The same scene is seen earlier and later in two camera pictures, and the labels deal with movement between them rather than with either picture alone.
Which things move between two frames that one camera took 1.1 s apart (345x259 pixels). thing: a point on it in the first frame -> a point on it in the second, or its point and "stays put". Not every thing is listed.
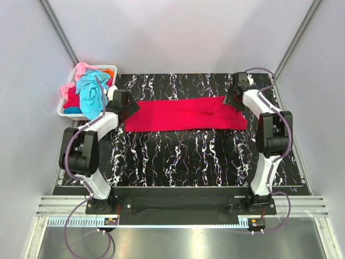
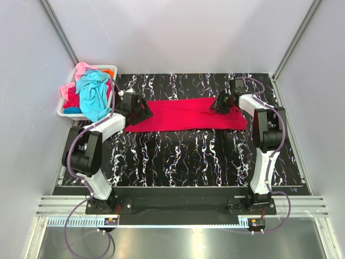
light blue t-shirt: x=91 y=100 stays put
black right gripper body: x=229 y=99 -> x=222 y=102
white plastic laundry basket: x=72 y=79 stays put
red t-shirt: x=211 y=113 stays put
